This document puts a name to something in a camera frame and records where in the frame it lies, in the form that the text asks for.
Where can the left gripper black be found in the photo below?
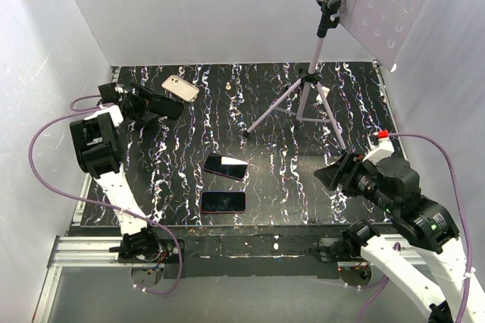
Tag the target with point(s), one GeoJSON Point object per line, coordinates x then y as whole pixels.
{"type": "Point", "coordinates": [142, 116]}

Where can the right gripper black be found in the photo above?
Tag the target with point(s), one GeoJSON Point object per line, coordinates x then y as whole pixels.
{"type": "Point", "coordinates": [328, 175]}

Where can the black phone case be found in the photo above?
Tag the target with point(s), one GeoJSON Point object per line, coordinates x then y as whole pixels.
{"type": "Point", "coordinates": [165, 107]}

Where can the pink phone case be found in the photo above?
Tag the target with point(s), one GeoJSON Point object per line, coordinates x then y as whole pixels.
{"type": "Point", "coordinates": [180, 88]}

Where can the black smartphone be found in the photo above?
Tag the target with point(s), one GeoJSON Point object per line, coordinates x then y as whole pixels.
{"type": "Point", "coordinates": [225, 166]}
{"type": "Point", "coordinates": [223, 202]}

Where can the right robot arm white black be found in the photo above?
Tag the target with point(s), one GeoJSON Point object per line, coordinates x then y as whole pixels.
{"type": "Point", "coordinates": [453, 293]}

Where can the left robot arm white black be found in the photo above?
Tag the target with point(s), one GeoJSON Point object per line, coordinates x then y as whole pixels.
{"type": "Point", "coordinates": [100, 154]}

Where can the tripod stand silver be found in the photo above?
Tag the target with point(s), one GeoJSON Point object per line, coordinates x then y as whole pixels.
{"type": "Point", "coordinates": [314, 73]}

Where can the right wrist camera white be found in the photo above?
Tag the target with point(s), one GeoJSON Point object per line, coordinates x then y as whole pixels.
{"type": "Point", "coordinates": [381, 146]}

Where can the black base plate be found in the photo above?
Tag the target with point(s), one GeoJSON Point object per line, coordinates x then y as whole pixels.
{"type": "Point", "coordinates": [262, 251]}

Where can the aluminium rail frame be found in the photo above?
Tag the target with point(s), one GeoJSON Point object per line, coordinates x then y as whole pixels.
{"type": "Point", "coordinates": [164, 160]}

